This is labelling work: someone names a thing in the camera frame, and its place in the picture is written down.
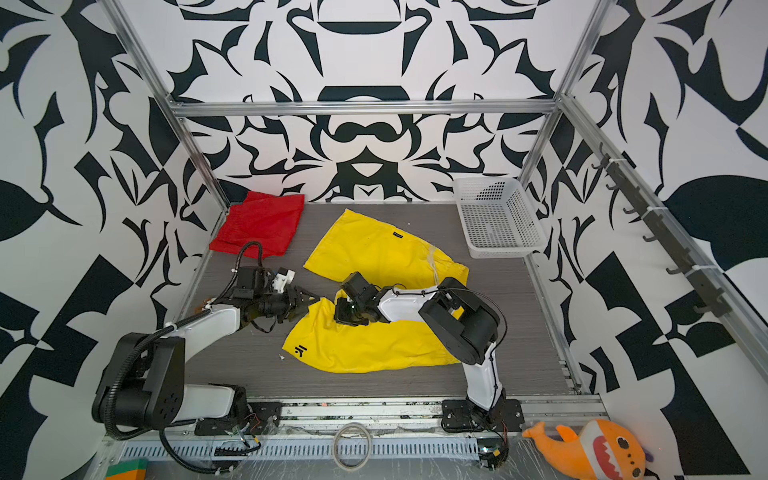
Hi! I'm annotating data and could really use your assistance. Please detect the yellow shorts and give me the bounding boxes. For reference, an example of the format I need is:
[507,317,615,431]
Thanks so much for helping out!
[283,210,469,374]

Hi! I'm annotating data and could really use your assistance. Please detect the red shorts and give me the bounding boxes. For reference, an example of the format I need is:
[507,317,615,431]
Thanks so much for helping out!
[209,192,305,258]

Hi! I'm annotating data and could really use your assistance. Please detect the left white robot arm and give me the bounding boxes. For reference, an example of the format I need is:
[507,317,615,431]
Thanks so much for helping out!
[91,266,320,440]

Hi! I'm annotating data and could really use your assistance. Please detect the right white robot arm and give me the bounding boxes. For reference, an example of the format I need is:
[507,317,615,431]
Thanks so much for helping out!
[334,272,505,413]

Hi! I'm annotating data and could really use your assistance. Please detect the white plastic basket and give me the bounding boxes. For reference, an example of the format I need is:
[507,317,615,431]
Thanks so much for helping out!
[453,177,547,259]

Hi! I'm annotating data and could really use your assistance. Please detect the green orange block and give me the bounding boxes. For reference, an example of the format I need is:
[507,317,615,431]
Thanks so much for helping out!
[105,459,148,480]

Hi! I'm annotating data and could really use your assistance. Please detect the orange shark plush toy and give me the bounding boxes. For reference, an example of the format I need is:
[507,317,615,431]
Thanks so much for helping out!
[522,419,654,480]

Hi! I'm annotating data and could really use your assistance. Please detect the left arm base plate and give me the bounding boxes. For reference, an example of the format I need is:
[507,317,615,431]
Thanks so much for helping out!
[194,402,283,436]

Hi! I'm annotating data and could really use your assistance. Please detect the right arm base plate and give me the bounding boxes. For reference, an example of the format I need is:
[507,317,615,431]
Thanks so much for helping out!
[440,397,525,433]

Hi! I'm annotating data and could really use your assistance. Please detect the aluminium frame crossbar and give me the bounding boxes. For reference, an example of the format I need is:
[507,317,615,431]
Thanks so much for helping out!
[170,99,556,118]

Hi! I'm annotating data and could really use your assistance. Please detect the black wall hook rack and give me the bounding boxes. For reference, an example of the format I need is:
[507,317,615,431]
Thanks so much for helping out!
[593,143,733,318]

